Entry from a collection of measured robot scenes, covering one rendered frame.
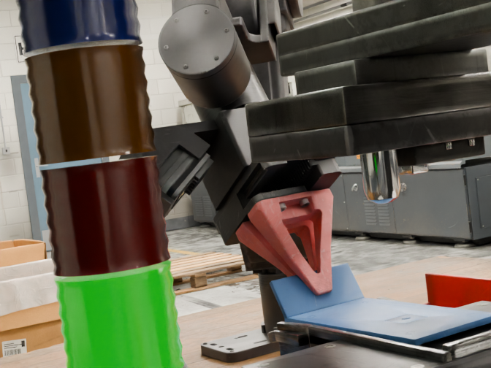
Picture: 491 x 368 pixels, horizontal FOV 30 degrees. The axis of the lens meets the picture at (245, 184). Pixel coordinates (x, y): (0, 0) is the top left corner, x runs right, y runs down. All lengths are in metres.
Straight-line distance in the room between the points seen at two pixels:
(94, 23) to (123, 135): 0.03
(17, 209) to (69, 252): 11.27
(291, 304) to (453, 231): 6.99
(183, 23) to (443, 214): 7.08
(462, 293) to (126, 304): 0.66
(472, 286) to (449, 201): 6.71
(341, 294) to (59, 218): 0.42
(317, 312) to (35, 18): 0.42
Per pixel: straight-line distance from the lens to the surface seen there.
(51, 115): 0.29
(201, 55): 0.66
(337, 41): 0.53
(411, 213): 8.03
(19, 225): 11.57
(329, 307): 0.68
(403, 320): 0.60
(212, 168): 0.71
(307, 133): 0.50
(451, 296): 0.94
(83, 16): 0.28
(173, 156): 0.67
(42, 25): 0.29
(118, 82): 0.28
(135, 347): 0.29
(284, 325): 0.64
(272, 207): 0.67
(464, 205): 7.49
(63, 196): 0.29
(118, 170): 0.28
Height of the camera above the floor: 1.12
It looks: 3 degrees down
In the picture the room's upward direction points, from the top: 7 degrees counter-clockwise
